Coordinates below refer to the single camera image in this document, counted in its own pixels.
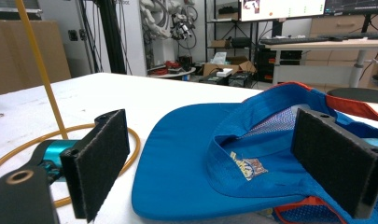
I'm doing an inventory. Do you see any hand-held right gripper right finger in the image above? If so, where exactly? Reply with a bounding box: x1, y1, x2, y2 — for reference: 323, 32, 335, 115
290, 107, 378, 219

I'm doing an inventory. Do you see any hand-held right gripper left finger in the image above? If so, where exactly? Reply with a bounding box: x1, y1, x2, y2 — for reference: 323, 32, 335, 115
59, 108, 131, 224

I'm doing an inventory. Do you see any blue cap with orange trim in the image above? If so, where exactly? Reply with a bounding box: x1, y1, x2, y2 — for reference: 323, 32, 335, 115
131, 81, 378, 224

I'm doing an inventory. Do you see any black round stool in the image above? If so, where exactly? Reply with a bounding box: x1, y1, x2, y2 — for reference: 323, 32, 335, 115
326, 87, 378, 105

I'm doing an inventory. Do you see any white office desk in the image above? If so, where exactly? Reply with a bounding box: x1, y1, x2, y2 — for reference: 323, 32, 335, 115
264, 38, 378, 89

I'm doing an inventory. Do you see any wooden drawer cabinet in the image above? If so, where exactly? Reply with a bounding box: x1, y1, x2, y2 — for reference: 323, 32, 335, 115
304, 13, 378, 67

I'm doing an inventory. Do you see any black keyboard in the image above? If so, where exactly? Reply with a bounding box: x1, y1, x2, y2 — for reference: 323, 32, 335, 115
259, 36, 330, 46

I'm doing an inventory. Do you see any black metal stand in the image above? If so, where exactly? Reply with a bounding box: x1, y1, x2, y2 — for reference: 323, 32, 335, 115
96, 0, 127, 76

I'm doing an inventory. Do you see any brown cardboard sheet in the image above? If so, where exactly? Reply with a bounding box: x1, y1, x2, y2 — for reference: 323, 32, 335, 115
0, 20, 72, 97

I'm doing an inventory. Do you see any open cardboard box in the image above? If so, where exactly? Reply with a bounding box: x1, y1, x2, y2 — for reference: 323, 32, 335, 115
203, 55, 258, 77

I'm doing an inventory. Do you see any dark computer monitor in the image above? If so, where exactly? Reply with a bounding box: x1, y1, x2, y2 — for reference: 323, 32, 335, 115
324, 0, 378, 17

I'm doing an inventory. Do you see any small cardboard box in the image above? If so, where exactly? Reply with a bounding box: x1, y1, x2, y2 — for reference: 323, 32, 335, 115
210, 38, 231, 49

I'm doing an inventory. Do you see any black metal shelf rack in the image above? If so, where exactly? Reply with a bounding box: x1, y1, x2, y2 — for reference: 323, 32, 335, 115
203, 0, 253, 63

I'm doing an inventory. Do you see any yellow cable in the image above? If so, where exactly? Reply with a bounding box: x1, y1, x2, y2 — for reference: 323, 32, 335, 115
0, 0, 142, 209

